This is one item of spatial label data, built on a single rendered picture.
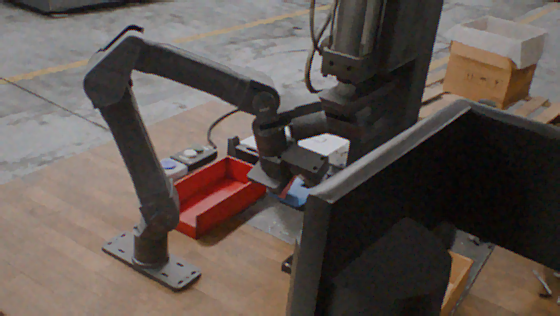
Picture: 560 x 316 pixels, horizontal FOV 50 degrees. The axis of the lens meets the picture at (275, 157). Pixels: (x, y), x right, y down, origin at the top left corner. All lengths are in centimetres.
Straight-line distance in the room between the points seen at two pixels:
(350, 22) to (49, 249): 71
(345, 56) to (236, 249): 44
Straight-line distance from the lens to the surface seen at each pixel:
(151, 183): 105
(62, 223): 130
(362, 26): 118
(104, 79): 96
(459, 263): 121
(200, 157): 148
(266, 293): 112
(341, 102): 121
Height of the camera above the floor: 161
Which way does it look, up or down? 27 degrees down
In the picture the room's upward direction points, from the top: 6 degrees clockwise
